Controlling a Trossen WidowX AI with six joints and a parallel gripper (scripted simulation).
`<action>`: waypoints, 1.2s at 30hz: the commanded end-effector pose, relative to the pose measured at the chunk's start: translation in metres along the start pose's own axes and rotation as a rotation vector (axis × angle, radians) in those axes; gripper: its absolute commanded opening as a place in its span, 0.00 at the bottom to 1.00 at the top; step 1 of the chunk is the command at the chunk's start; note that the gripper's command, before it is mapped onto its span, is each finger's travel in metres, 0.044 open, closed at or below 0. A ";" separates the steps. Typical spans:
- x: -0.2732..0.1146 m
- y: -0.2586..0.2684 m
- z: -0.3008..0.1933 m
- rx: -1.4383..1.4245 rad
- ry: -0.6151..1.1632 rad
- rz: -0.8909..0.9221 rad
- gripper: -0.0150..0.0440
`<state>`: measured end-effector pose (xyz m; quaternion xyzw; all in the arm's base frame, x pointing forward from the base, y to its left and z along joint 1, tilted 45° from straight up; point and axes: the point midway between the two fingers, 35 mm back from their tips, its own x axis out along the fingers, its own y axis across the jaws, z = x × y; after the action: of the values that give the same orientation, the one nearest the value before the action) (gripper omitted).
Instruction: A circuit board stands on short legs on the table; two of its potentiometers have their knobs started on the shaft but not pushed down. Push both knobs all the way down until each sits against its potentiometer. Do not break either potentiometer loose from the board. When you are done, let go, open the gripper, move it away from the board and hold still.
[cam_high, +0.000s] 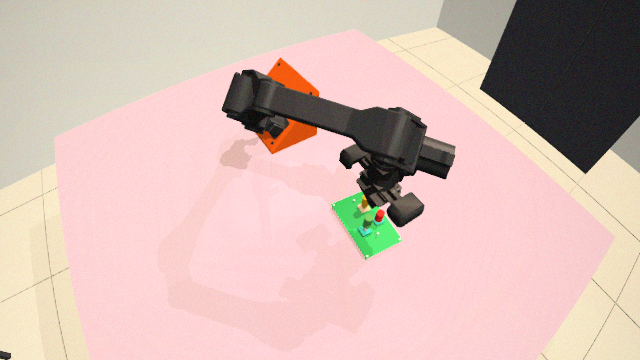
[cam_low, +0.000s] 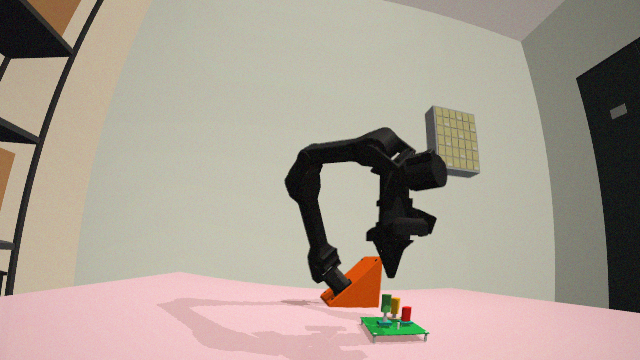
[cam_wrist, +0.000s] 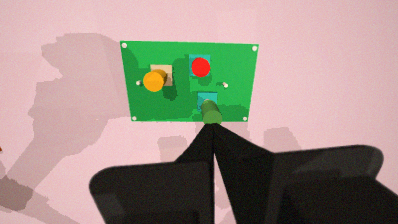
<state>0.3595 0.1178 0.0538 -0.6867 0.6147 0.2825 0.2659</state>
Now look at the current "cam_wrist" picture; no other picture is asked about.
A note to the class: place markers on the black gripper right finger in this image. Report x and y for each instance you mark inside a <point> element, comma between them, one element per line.
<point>255,178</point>

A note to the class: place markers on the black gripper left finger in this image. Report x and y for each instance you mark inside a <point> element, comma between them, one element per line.
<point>188,183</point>

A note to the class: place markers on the green circuit board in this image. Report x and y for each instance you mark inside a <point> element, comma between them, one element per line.
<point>185,81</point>

